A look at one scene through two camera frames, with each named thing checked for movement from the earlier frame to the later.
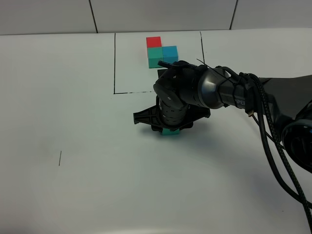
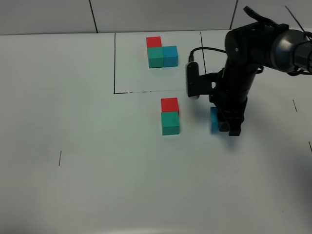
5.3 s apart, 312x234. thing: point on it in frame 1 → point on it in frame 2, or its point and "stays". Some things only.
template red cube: [153, 42] stays
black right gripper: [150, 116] → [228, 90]
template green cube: [155, 54] stays
